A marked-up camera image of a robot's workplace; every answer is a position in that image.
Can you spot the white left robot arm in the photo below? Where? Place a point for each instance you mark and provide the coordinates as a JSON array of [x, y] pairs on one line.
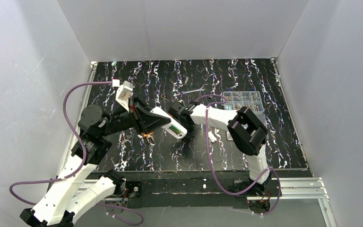
[[95, 125]]

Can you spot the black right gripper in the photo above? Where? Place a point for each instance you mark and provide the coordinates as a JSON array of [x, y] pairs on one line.
[[175, 109]]

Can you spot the white remote control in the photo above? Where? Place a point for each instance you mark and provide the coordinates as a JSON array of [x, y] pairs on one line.
[[157, 110]]

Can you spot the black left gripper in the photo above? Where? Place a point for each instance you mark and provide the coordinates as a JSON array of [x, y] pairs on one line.
[[137, 115]]

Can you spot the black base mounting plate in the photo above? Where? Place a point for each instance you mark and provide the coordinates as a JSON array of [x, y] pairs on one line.
[[187, 189]]

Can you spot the green battery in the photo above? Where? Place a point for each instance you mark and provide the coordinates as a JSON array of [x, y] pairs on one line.
[[175, 131]]

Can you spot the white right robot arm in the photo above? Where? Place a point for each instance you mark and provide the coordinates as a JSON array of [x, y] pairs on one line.
[[248, 132]]

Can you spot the white remote battery cover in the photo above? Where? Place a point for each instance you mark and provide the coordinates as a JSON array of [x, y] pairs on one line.
[[211, 137]]

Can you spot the orange handled pliers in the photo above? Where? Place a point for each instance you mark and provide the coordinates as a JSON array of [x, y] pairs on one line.
[[149, 138]]

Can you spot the aluminium frame rail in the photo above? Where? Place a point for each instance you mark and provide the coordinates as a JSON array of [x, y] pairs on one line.
[[75, 141]]

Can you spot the silver wrench upper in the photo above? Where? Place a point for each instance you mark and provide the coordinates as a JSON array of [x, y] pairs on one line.
[[192, 91]]

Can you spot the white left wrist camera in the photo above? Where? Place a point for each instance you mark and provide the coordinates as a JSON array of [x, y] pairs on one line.
[[123, 93]]

